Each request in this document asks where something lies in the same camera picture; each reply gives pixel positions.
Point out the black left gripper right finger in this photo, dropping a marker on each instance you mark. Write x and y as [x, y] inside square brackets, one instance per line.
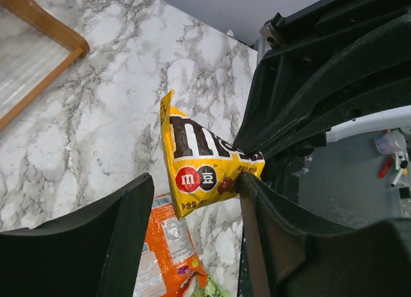
[289, 251]

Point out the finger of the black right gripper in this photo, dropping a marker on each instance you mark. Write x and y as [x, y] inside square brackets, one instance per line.
[328, 16]
[307, 87]

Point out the orange snack bag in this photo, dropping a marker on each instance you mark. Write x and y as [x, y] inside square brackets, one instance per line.
[169, 264]

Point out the yellow M&M's candy bag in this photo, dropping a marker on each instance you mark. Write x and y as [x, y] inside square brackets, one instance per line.
[202, 168]

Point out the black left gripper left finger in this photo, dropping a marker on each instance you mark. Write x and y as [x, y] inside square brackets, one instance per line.
[93, 251]

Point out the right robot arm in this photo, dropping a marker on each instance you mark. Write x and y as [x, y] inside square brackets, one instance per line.
[366, 123]

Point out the wooden shelf rack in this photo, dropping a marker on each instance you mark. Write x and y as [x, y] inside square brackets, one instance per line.
[35, 49]

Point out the light green candy packet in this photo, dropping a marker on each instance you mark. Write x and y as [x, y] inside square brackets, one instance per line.
[212, 289]

